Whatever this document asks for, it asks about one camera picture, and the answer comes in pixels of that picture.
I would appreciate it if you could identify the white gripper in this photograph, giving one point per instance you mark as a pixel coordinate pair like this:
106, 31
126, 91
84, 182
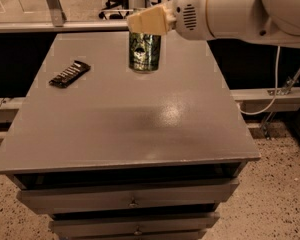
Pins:
189, 14

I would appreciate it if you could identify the green drink can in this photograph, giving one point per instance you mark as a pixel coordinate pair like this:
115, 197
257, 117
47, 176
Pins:
144, 52

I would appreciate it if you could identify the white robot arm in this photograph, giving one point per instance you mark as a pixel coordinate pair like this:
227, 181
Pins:
266, 22

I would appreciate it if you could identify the black office chair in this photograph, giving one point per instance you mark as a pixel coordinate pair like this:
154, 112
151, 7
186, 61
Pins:
114, 10

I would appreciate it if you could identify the black snack bar wrapper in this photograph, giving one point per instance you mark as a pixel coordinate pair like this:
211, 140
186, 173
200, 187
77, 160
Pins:
70, 74

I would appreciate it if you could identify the grey top drawer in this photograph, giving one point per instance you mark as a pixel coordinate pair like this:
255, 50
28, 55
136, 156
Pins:
131, 196

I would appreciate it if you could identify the grey drawer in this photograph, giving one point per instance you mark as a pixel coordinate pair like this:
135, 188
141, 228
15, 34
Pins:
134, 226
131, 196

